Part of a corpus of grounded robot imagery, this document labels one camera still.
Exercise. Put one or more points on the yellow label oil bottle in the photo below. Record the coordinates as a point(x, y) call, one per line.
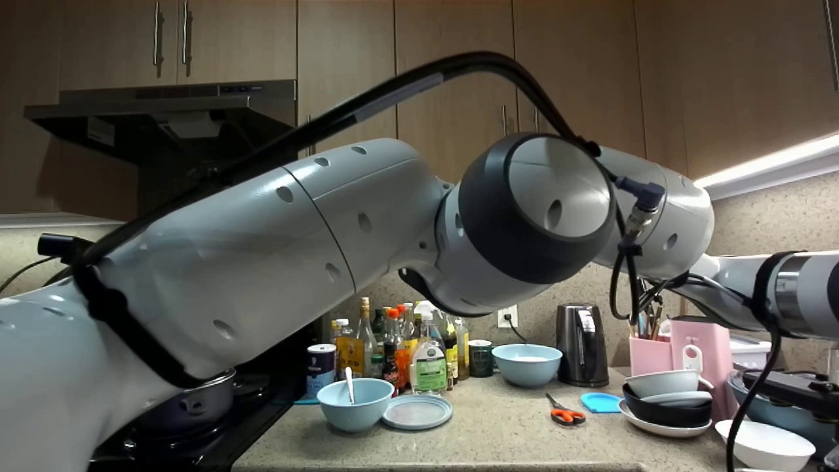
point(355, 342)

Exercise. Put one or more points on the metal spoon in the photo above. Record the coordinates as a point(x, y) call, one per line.
point(349, 383)

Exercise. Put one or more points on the small blue lid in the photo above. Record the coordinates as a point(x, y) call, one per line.
point(602, 401)

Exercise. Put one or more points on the black range hood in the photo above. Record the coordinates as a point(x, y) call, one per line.
point(172, 135)

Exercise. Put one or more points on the white wall outlet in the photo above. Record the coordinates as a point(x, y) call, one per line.
point(508, 317)

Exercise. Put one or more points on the stacked dark bowls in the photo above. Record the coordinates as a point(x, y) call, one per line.
point(669, 405)

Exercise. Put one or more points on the orange handled scissors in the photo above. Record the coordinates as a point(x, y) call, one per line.
point(563, 412)

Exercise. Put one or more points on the light blue front bowl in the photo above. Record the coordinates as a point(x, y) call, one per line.
point(365, 412)

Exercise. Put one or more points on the green label spray bottle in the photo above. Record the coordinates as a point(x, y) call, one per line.
point(429, 362)

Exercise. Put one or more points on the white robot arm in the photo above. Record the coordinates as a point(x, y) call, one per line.
point(197, 290)

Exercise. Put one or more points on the light blue back bowl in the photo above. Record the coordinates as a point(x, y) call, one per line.
point(527, 365)

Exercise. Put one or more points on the pink utensil holder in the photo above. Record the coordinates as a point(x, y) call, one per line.
point(648, 355)

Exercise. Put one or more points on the dark blue covered pot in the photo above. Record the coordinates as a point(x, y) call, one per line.
point(804, 405)

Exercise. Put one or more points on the blue rimmed glass lid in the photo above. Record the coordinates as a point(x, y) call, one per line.
point(417, 412)

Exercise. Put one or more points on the light blue bowl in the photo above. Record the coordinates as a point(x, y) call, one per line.
point(527, 365)
point(365, 412)

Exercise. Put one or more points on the dark cooking pot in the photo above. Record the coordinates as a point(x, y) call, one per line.
point(189, 411)

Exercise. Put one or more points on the small white bowl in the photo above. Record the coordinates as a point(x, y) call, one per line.
point(770, 446)

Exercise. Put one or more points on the black electric kettle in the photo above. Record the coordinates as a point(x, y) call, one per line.
point(581, 338)

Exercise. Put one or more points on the orange cap sauce bottle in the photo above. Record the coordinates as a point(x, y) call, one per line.
point(396, 355)

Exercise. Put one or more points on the pink knife block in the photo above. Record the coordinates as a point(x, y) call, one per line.
point(703, 348)

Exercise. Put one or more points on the dark blue salt canister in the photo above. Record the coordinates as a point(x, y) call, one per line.
point(321, 367)

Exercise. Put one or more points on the under cabinet light strip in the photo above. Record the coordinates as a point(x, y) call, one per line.
point(804, 160)

